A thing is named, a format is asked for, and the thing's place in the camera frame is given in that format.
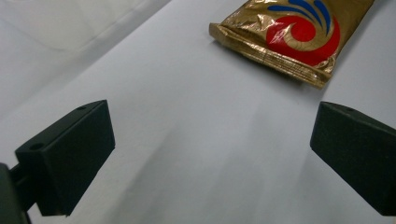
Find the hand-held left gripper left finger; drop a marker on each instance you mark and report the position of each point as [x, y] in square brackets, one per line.
[71, 155]

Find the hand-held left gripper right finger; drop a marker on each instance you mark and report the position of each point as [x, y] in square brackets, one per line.
[358, 146]

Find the gold foil snack packet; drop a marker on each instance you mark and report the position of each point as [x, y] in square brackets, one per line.
[299, 37]

